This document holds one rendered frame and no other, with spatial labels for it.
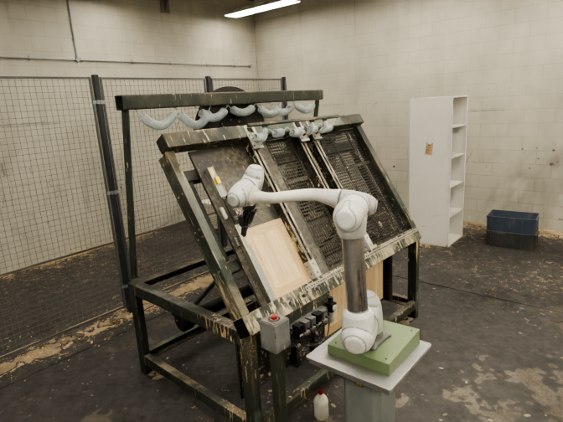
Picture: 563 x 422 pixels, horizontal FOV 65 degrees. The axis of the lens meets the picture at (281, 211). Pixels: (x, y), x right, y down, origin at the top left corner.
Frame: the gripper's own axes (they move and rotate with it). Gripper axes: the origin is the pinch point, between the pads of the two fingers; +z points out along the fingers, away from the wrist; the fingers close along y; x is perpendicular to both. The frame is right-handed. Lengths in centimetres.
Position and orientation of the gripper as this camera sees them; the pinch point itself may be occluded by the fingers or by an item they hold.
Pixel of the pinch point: (244, 230)
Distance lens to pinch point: 249.3
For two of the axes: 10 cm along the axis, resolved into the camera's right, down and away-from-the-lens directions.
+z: -2.0, 8.2, 5.4
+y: -6.8, 2.8, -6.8
